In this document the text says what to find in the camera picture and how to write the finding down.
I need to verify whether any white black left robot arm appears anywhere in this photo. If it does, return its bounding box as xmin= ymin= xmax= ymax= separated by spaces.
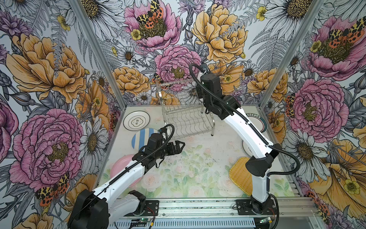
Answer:
xmin=68 ymin=133 xmax=185 ymax=229

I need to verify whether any blue white striped plate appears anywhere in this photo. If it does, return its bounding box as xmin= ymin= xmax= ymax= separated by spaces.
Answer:
xmin=132 ymin=128 xmax=158 ymax=151

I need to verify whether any white plate with black rings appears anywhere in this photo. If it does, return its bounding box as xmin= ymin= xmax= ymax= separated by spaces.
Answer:
xmin=123 ymin=111 xmax=150 ymax=131

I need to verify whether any pink round plate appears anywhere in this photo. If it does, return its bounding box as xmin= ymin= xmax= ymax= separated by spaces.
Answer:
xmin=110 ymin=154 xmax=144 ymax=190

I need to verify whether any green red rimmed white plate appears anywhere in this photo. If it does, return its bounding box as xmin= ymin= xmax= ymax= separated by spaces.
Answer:
xmin=247 ymin=113 xmax=268 ymax=133

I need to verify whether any yellow woven square tray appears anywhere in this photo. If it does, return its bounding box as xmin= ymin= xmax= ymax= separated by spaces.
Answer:
xmin=229 ymin=157 xmax=253 ymax=196

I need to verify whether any white plate with colored dots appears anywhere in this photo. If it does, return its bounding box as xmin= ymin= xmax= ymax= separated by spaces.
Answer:
xmin=242 ymin=140 xmax=253 ymax=158

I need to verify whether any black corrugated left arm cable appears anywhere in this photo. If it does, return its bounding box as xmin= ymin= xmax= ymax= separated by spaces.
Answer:
xmin=94 ymin=123 xmax=175 ymax=187

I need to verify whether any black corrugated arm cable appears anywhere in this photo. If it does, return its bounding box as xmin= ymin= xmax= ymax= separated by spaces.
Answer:
xmin=189 ymin=62 xmax=301 ymax=177
xmin=94 ymin=123 xmax=175 ymax=187

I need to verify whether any steel wire dish rack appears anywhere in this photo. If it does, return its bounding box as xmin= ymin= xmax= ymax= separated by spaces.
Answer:
xmin=156 ymin=79 xmax=215 ymax=140

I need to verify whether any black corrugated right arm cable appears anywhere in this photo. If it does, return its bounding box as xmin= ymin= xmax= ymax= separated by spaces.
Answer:
xmin=189 ymin=62 xmax=301 ymax=177

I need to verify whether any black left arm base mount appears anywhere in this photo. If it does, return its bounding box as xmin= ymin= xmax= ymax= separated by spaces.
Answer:
xmin=125 ymin=190 xmax=160 ymax=216

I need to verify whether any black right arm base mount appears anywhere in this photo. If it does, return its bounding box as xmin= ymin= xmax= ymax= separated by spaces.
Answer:
xmin=235 ymin=197 xmax=277 ymax=215

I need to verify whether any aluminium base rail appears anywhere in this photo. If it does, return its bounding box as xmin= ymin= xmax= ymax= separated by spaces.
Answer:
xmin=114 ymin=197 xmax=321 ymax=229

